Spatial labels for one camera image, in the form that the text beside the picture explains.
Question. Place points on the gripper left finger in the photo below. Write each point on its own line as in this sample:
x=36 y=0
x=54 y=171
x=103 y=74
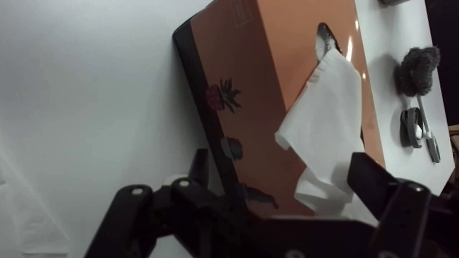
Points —
x=133 y=215

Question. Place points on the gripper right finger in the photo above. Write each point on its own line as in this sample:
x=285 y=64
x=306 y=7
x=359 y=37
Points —
x=403 y=215

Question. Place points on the white tissue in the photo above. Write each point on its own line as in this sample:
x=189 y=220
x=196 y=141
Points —
x=326 y=118

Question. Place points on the orange tissue box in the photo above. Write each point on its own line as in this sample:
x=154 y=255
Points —
x=251 y=64

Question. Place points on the grey tape roll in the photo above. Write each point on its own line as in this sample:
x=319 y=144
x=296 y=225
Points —
x=412 y=125

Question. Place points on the grey fluffy duster brush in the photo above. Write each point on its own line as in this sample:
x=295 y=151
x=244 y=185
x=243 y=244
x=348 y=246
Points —
x=417 y=71

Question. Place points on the dark grey object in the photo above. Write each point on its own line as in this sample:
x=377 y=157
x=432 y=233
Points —
x=392 y=1

